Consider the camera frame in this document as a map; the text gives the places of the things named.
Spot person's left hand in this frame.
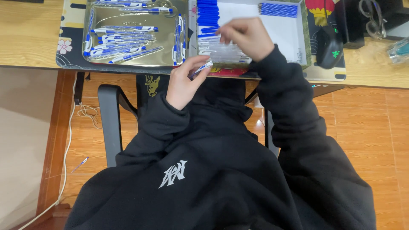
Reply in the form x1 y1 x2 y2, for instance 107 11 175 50
166 55 213 111

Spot person's right hand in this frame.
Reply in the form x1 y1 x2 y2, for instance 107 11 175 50
219 17 275 63

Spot blue white ballpoint pen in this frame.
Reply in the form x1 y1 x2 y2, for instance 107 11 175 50
188 61 214 79

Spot white cardboard box green rim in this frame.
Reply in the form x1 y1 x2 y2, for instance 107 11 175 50
188 0 312 70

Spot pile of clear pen barrels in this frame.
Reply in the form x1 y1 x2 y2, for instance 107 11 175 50
197 34 253 64

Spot row of blue pen caps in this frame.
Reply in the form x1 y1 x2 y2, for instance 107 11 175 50
197 0 220 39

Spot bundle of blue pen refills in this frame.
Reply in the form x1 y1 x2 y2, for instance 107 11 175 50
258 3 298 18

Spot gold metal tray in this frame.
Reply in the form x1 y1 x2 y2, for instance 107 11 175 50
82 0 190 67

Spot heap of small metal springs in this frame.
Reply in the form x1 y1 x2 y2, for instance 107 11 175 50
288 48 304 64

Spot black computer mouse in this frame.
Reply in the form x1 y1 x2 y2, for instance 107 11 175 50
316 26 344 69

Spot pile of assembled blue pens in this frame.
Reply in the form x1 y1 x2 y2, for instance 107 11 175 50
84 0 188 66

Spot black box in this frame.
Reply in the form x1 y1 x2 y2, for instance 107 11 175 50
336 0 367 50

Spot clear safety glasses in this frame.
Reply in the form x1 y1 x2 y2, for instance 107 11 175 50
359 0 387 41

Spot person's black hoodie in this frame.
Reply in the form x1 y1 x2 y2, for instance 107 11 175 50
64 75 377 230

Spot black chair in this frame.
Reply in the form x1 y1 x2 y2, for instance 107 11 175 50
97 75 280 168

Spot patterned desk mat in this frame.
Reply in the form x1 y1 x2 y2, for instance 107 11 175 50
56 0 347 82

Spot black monitor base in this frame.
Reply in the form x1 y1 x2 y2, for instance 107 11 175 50
382 0 409 31

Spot clear plastic container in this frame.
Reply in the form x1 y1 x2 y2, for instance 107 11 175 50
387 36 409 65

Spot blue clear pen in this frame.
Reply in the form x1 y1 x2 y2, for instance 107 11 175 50
71 157 89 174

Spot thin beige cable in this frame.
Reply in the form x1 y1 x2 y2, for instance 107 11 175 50
78 103 103 130

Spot thick white cable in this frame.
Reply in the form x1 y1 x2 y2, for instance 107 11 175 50
17 72 78 230

